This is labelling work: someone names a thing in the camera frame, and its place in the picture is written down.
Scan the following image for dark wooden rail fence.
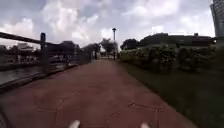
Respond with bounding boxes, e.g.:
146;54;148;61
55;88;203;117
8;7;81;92
0;31;98;88

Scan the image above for buildings beyond the water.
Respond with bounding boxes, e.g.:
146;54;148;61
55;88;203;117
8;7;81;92
0;40;84;64

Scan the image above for grass strip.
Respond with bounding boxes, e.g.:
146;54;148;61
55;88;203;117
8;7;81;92
119;60;224;128

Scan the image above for water channel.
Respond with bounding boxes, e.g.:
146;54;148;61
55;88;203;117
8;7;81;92
0;62;68;86

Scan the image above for long low dark building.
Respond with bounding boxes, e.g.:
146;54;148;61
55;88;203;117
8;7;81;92
138;32;216;48

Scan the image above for red stone paved path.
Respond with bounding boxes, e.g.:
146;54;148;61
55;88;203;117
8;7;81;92
0;59;200;128

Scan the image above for green hedge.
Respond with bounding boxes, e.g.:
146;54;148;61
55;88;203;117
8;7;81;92
119;44;224;73

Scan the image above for dark lamp post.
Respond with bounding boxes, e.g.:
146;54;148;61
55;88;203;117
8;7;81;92
111;27;118;61

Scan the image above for robot's own part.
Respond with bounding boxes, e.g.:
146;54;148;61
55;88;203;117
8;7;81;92
140;122;151;128
67;119;81;128

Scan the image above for group of dark trees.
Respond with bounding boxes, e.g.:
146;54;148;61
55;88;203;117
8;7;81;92
83;37;140;56

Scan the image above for tall grey building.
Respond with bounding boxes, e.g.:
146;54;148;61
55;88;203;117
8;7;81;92
209;0;224;38

